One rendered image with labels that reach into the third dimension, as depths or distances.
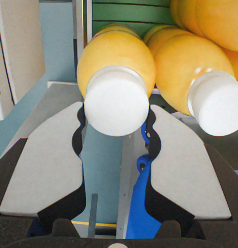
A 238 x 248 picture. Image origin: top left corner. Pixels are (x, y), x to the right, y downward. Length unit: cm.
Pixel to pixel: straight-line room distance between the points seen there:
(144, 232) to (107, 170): 157
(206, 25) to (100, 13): 17
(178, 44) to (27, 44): 13
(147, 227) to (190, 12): 22
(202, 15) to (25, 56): 16
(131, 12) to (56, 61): 103
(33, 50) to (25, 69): 2
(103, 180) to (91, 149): 40
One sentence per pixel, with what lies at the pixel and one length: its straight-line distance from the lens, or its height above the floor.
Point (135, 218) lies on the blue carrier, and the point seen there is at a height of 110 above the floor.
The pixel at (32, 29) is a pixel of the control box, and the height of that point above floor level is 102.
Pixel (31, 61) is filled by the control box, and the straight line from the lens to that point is 19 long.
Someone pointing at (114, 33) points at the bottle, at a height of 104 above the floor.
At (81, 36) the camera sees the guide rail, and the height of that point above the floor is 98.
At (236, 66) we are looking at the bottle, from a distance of 21.
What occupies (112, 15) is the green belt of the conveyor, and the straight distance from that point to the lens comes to 31.
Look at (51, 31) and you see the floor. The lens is 128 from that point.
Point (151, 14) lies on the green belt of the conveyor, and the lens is 31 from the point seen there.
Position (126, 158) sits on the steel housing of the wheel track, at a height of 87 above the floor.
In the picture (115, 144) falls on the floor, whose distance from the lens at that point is 155.
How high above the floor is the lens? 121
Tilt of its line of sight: 57 degrees down
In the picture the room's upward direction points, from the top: 180 degrees clockwise
